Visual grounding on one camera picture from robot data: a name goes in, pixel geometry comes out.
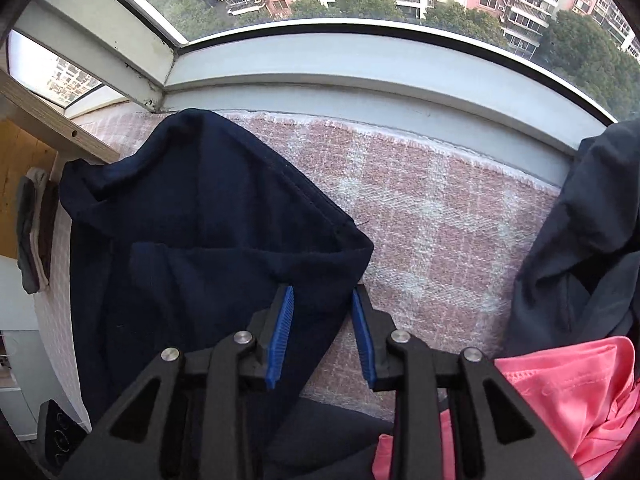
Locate black jacket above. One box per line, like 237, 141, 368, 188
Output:
262, 120, 640, 480

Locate brown folded garment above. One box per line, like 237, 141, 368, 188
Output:
40, 180, 59, 281

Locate pink garment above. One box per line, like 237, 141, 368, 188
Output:
372, 335, 640, 480

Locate navy blue shirt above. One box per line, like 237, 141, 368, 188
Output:
59, 108, 375, 480

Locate pine slat panel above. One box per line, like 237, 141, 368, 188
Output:
0, 120, 61, 256

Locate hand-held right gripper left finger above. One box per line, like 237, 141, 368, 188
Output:
59, 284, 296, 480

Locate green trees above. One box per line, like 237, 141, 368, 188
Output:
145, 0, 640, 116

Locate dark grey folded garment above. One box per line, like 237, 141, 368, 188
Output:
16, 175, 42, 294

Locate pink plaid blanket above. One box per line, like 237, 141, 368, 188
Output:
35, 110, 561, 421

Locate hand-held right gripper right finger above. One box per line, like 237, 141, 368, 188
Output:
351, 286, 583, 480

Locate beige folded garment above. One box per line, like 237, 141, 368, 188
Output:
26, 166, 51, 286

